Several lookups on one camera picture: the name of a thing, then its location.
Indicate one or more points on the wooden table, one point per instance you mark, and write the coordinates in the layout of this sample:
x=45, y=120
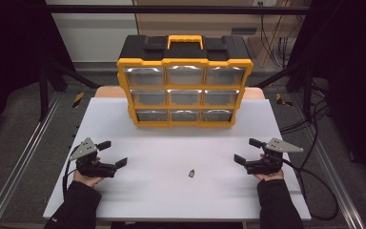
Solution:
x=108, y=92

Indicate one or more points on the black metal stand struts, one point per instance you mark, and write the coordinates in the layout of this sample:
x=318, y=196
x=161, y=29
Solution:
x=307, y=95
x=43, y=95

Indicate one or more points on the aluminium floor rail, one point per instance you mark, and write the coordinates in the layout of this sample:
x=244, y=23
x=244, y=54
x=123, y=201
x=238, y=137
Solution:
x=22, y=160
x=324, y=165

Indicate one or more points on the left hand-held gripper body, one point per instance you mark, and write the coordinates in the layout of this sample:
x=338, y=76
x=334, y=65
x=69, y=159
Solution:
x=93, y=168

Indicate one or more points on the white wall panel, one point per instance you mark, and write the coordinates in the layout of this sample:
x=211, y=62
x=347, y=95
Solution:
x=92, y=38

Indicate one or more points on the left yellow clamp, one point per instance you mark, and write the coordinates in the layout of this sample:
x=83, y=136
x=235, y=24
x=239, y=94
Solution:
x=78, y=99

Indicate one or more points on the black curtain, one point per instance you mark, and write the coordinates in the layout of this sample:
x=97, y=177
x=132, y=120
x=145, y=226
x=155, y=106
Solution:
x=9, y=47
x=355, y=63

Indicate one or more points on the group of clear drawers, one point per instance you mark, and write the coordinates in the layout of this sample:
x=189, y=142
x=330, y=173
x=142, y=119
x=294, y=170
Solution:
x=184, y=97

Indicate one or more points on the person's right hand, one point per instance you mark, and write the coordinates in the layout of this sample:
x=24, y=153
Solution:
x=271, y=176

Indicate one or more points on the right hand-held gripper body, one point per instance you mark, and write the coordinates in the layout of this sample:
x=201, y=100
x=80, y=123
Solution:
x=267, y=166

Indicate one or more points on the small grey plug adapter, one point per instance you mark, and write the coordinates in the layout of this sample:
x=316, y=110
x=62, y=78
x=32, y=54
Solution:
x=191, y=173

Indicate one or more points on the person's left hand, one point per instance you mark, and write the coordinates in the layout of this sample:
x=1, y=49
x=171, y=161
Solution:
x=89, y=181

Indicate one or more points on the black horizontal frame bar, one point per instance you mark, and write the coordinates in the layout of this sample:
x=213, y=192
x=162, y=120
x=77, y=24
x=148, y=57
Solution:
x=178, y=9

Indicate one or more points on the light wooden cabinet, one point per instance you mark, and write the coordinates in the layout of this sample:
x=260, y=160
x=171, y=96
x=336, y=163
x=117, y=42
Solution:
x=222, y=22

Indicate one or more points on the yellow black drawer cabinet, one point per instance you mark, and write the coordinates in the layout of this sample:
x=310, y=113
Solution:
x=235, y=47

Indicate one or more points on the right yellow clamp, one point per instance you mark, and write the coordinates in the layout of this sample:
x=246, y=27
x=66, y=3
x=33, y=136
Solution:
x=281, y=100

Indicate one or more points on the yellow clamp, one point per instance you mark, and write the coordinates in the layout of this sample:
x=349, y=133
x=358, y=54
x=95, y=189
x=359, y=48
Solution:
x=281, y=100
x=78, y=99

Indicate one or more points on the clear plastic drawer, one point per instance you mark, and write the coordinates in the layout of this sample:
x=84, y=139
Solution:
x=144, y=77

